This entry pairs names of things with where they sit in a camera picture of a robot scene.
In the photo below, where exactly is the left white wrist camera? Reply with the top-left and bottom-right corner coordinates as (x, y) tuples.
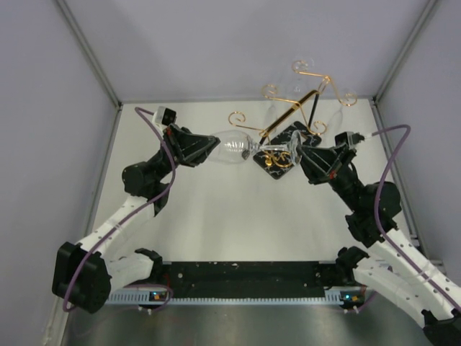
(153, 106), (176, 126)

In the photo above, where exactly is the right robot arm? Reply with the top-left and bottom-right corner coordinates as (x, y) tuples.
(293, 143), (460, 345)

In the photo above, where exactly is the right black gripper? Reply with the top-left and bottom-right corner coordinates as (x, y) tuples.
(290, 143), (362, 213)

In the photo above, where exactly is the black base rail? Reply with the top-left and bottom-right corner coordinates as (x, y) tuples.
(131, 247), (372, 300)

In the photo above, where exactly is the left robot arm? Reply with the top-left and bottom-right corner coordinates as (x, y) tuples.
(52, 125), (220, 314)

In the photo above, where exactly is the white cable duct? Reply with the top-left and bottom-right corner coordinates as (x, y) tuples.
(105, 287), (366, 308)

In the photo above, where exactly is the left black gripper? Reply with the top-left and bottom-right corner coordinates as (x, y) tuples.
(148, 123), (220, 185)

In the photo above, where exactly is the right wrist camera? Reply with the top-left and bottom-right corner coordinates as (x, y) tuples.
(334, 131), (365, 148)

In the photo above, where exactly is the gold wire glass rack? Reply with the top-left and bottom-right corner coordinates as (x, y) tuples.
(227, 61), (357, 169)

